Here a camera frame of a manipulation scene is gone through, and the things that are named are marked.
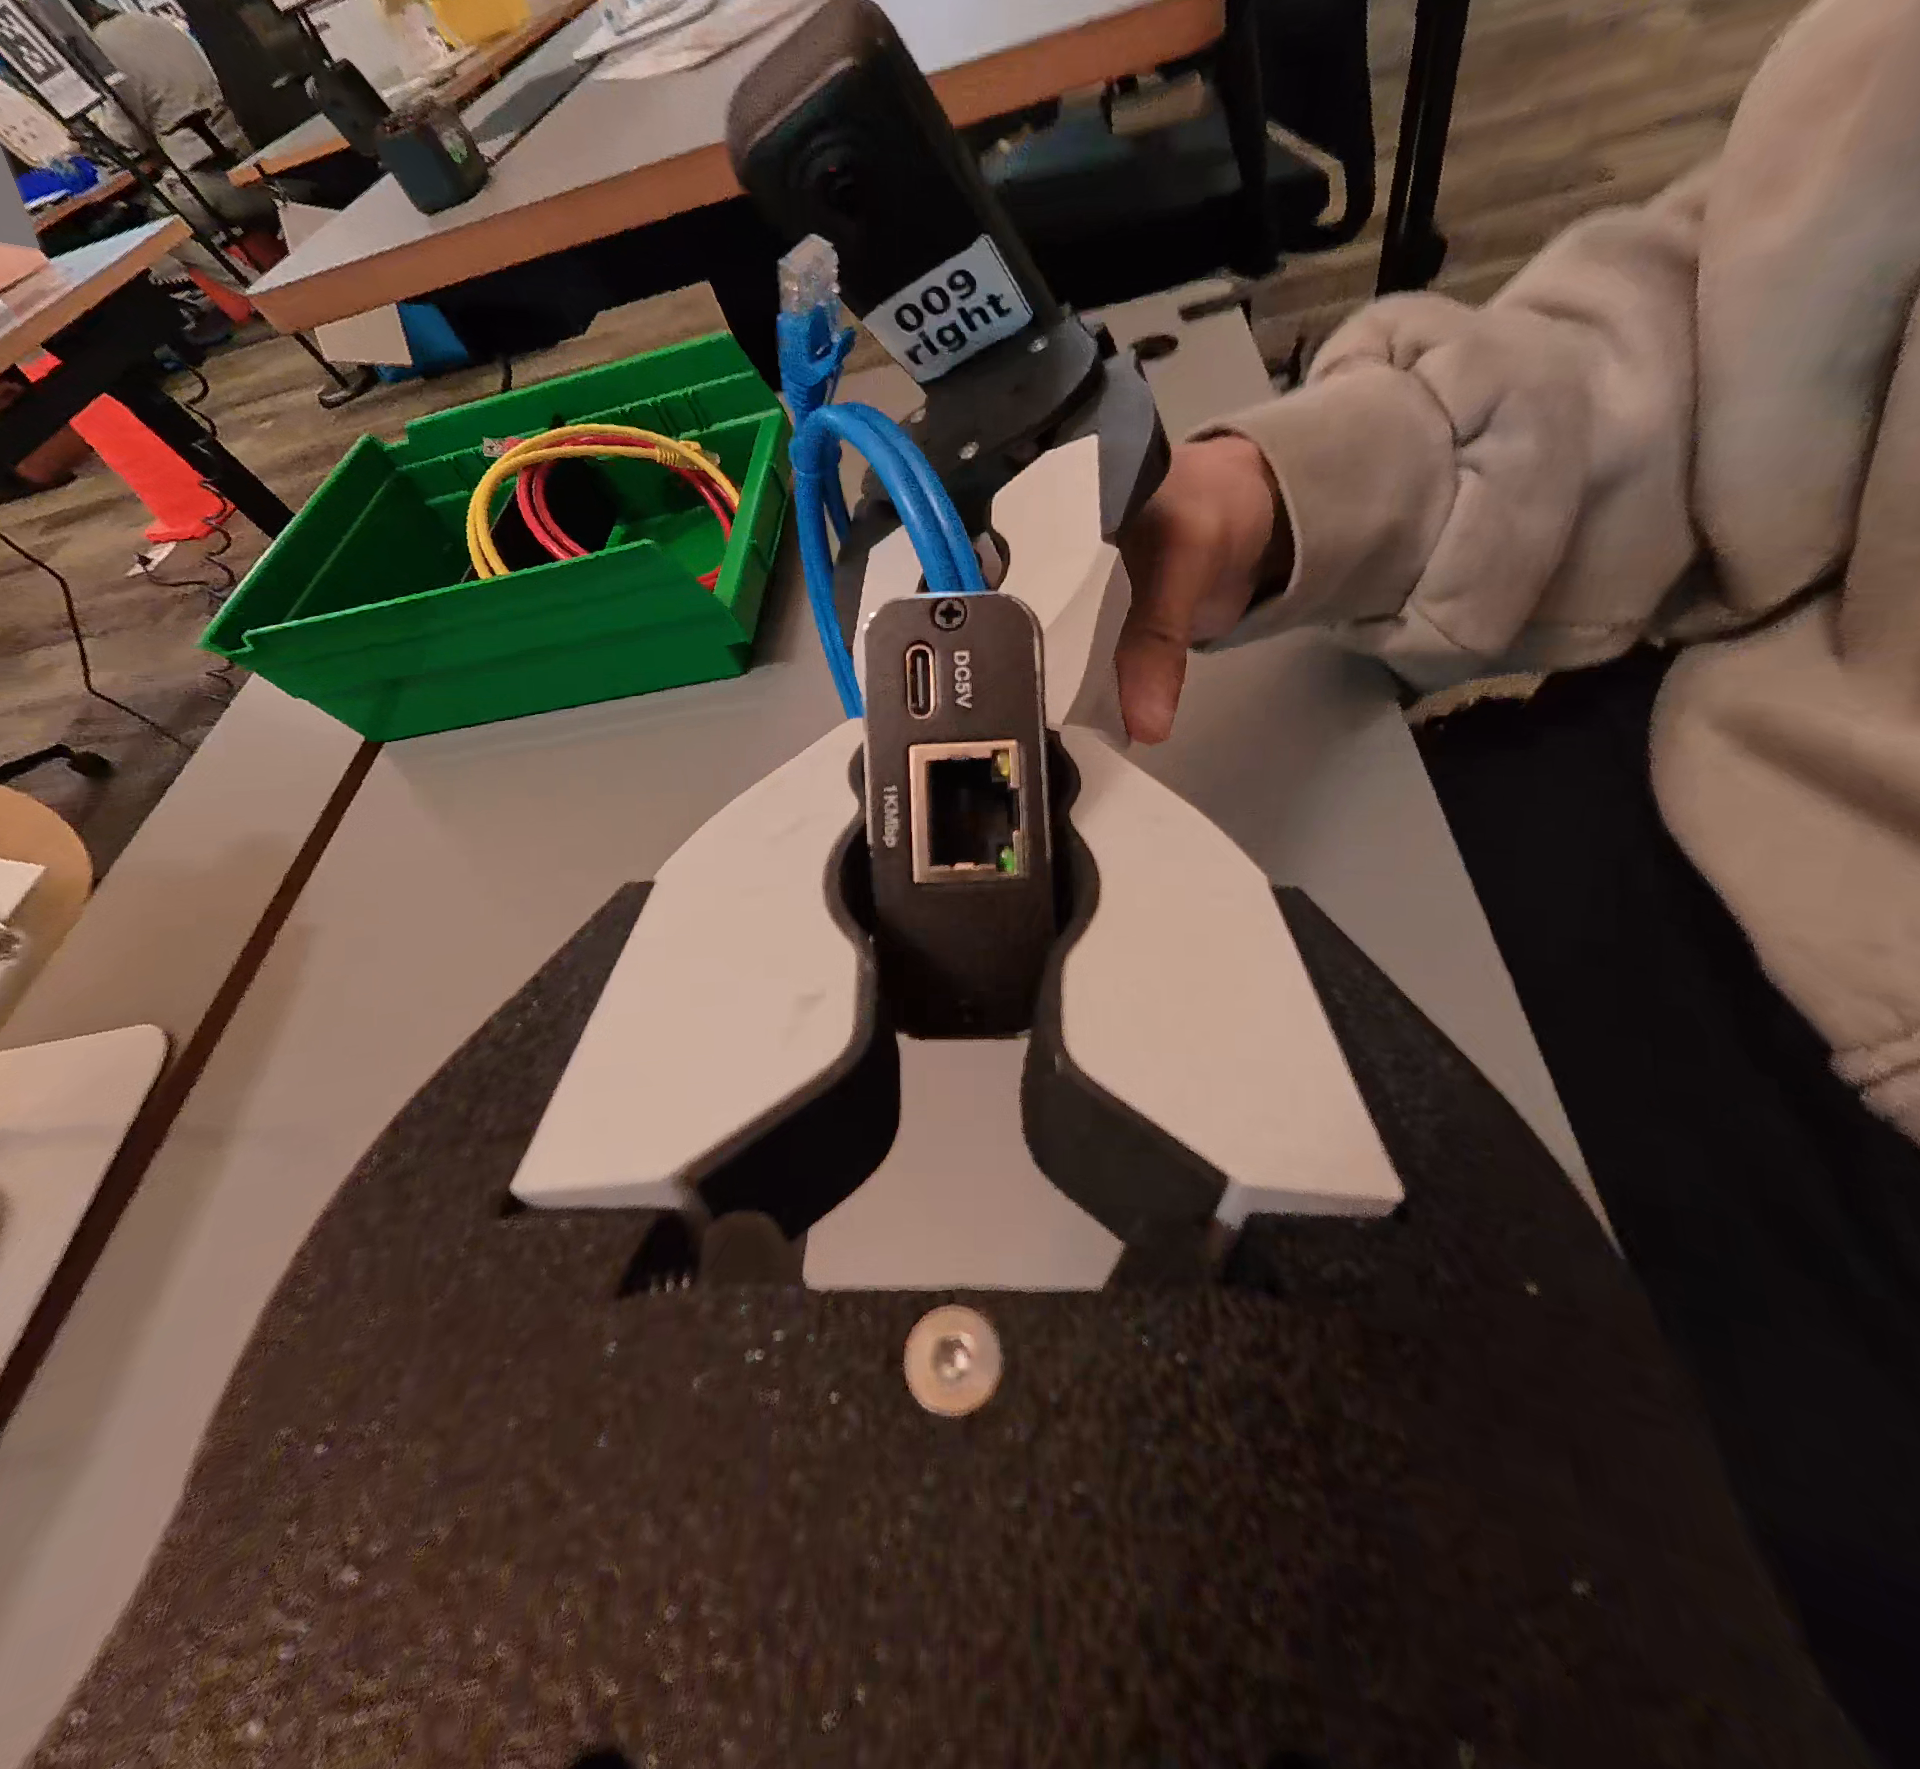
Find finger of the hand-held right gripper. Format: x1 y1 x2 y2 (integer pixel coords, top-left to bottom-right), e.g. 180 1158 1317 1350
991 441 1137 748

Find yellow cable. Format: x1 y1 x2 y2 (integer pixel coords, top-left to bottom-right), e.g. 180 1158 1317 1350
464 423 744 581

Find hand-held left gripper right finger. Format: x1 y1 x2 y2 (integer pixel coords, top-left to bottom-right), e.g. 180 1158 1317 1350
1026 733 1404 1222

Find black office chair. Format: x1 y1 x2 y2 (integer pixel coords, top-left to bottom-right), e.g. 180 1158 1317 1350
1200 0 1396 278

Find black floor cable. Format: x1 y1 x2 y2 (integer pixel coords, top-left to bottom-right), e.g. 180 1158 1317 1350
0 531 113 781

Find instruction sheet on stand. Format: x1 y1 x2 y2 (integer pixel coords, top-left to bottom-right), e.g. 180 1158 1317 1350
0 786 95 1020

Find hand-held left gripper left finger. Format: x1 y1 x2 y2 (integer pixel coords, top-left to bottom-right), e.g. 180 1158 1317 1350
510 711 902 1217

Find black ethernet splitter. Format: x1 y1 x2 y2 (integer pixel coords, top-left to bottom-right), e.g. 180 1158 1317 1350
857 591 1085 1043

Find black cup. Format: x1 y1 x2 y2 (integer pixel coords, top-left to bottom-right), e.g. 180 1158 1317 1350
375 95 489 213

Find person's right hand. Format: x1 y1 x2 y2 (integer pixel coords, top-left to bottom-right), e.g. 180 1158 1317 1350
1112 433 1294 748

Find blue ethernet cable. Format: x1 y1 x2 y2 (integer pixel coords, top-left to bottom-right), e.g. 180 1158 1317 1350
772 231 1005 723

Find red cable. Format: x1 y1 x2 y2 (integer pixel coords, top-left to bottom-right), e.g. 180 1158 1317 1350
513 441 738 593

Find orange traffic cone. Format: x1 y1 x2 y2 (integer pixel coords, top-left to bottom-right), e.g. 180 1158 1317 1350
67 392 234 544

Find black pole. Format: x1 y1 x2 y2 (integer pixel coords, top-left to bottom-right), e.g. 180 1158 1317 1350
1378 0 1502 294

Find green plastic bin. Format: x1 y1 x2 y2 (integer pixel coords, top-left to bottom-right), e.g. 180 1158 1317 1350
197 333 792 744

